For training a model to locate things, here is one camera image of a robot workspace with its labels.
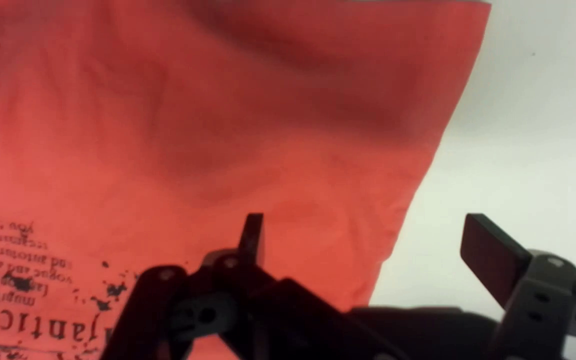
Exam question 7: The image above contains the coral red printed sweatshirt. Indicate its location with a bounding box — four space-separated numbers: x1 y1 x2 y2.
0 0 493 360

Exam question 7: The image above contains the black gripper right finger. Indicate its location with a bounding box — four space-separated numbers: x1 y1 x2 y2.
458 211 576 360

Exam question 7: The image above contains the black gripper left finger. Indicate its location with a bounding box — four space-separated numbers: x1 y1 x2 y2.
99 211 354 360

